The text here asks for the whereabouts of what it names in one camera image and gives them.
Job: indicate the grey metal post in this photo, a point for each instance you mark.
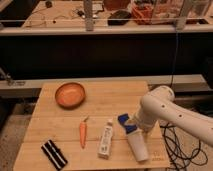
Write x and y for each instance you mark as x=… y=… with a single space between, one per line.
x=185 y=9
x=88 y=14

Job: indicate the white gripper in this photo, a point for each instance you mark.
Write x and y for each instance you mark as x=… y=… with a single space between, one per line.
x=132 y=124

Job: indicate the blue sponge block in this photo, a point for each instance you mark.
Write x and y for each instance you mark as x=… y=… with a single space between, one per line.
x=122 y=119

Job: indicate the orange crate on bench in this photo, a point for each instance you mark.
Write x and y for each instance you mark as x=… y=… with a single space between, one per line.
x=142 y=15

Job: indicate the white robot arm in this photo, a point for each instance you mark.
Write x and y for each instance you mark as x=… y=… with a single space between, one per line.
x=159 y=104

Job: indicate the black object on bench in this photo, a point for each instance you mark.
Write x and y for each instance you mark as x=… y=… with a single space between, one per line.
x=119 y=17

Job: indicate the grey metal post right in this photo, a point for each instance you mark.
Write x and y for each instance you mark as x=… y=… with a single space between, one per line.
x=185 y=9

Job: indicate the orange toy carrot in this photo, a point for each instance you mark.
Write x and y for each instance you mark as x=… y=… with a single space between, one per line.
x=83 y=132

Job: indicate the orange ceramic bowl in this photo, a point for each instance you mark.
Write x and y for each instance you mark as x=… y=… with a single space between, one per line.
x=70 y=95

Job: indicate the black white striped cloth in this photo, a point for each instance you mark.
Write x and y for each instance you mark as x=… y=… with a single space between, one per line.
x=54 y=155

